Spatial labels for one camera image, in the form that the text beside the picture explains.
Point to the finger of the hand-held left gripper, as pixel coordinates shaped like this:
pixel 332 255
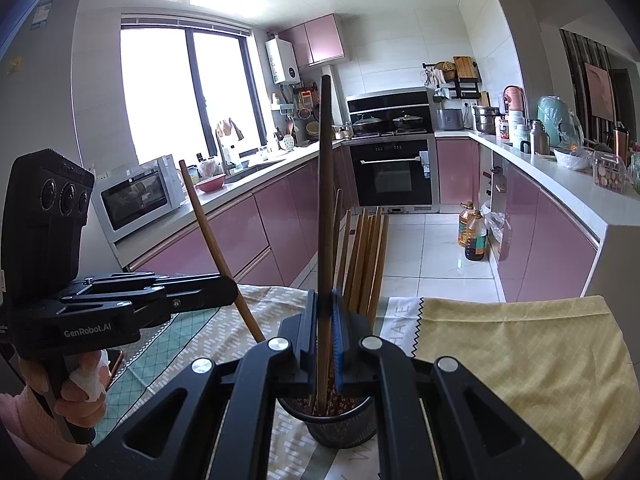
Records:
pixel 200 295
pixel 125 280

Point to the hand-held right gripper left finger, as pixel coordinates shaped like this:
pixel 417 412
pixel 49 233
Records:
pixel 305 350

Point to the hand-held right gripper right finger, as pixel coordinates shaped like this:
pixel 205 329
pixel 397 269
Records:
pixel 340 342

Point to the single brown chopstick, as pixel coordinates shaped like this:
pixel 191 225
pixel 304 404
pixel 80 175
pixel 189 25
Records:
pixel 210 240
pixel 325 185

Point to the bundle of wooden chopsticks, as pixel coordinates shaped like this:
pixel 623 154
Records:
pixel 367 260

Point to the black mesh utensil holder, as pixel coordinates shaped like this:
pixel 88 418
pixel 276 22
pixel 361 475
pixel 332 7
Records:
pixel 345 432

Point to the person's left forearm pink sleeve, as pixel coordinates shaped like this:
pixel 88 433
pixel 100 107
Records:
pixel 25 425

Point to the person's left hand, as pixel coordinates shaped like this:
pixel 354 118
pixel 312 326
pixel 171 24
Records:
pixel 80 387

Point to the patterned green beige cloth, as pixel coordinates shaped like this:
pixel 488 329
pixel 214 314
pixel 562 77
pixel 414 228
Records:
pixel 200 330

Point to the white microwave oven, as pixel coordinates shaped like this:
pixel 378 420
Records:
pixel 137 200

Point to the pink base cabinets with sink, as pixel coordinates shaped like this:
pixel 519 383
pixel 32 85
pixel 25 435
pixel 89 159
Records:
pixel 280 220

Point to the pink bowl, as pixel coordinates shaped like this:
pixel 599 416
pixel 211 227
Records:
pixel 211 184

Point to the white refrigerator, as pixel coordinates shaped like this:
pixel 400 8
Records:
pixel 45 85

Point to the sink faucet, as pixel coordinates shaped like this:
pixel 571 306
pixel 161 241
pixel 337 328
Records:
pixel 222 150

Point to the large cooking oil bottle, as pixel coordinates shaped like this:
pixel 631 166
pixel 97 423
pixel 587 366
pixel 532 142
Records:
pixel 476 240

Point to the small cooking oil bottle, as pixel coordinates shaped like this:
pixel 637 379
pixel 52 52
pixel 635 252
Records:
pixel 465 225

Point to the dotted white utensil cup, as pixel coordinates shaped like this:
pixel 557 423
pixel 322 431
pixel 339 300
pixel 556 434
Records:
pixel 287 143

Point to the black built-in oven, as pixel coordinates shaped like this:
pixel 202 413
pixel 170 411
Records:
pixel 395 175

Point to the kitchen window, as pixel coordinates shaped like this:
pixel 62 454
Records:
pixel 165 90

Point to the yellow cloth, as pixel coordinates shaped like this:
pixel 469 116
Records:
pixel 525 360

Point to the clear plastic bag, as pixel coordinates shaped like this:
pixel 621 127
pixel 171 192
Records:
pixel 497 225

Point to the black wok with lid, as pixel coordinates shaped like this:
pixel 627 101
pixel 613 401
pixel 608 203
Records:
pixel 367 124

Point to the pink base cabinets with appliances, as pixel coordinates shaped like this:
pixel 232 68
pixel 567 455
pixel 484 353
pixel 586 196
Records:
pixel 540 230

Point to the black pan with lid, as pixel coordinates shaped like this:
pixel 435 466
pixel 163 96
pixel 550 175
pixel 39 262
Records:
pixel 407 122

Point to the black range hood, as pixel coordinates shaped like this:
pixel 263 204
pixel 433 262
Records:
pixel 390 102

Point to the silver toaster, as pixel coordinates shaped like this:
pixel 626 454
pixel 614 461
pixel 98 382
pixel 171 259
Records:
pixel 449 120

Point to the stainless steel pot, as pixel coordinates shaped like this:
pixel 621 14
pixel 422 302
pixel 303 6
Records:
pixel 486 120

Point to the steel thermos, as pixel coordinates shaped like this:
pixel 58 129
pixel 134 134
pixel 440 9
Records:
pixel 539 137

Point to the white bowl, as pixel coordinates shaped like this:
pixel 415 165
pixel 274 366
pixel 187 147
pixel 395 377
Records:
pixel 572 160

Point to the pink kettle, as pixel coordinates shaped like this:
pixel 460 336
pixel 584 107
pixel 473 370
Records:
pixel 515 102

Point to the teal appliance under plastic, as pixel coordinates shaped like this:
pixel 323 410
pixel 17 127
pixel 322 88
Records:
pixel 557 120

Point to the clear plastic food container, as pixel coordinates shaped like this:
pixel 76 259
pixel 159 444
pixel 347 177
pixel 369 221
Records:
pixel 610 175

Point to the copper thermos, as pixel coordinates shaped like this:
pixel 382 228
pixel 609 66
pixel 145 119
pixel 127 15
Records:
pixel 621 142

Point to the white wall water heater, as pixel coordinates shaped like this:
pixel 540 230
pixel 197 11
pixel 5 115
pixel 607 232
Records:
pixel 282 60

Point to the pink wall cabinet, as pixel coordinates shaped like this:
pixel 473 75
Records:
pixel 320 40

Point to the black wall rack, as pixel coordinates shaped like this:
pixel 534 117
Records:
pixel 455 80

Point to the wall picture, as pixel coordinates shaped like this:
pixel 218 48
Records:
pixel 600 90

